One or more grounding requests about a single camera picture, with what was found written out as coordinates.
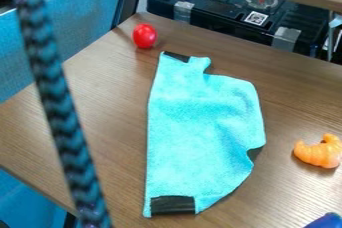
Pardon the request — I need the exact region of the cyan cloth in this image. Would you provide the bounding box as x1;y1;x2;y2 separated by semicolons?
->
141;50;269;219

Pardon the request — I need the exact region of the red round toy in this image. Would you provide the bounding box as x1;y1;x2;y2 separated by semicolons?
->
130;22;159;50

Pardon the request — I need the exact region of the orange toy croissant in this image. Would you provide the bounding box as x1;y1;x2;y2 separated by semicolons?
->
291;133;342;170

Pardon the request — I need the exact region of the blue toy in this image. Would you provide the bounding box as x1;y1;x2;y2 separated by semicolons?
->
303;212;342;228

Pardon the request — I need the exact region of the black braided cable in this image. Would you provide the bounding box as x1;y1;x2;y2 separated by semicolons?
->
6;0;114;228

